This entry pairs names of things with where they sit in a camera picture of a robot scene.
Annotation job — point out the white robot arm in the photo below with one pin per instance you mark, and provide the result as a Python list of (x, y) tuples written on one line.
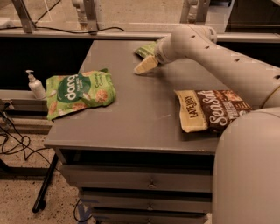
[(246, 172)]

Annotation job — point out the green Dang chip bag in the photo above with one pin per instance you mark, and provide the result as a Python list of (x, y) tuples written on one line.
[(66, 94)]

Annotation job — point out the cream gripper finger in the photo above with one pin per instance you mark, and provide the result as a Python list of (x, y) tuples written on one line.
[(146, 65)]

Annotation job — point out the grey drawer cabinet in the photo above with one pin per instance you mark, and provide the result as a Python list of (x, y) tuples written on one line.
[(131, 161)]

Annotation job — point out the black metal stand leg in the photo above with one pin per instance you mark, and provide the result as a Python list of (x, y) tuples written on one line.
[(40, 203)]

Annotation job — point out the white pump soap bottle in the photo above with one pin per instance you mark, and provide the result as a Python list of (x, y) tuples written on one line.
[(36, 86)]

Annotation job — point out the brown Late July chip bag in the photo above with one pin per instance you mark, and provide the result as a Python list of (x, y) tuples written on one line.
[(214, 110)]

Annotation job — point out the metal window frame rail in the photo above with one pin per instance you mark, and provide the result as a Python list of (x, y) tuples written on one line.
[(233, 20)]

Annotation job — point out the green jalapeno chip bag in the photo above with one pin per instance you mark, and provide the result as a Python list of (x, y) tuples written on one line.
[(146, 50)]

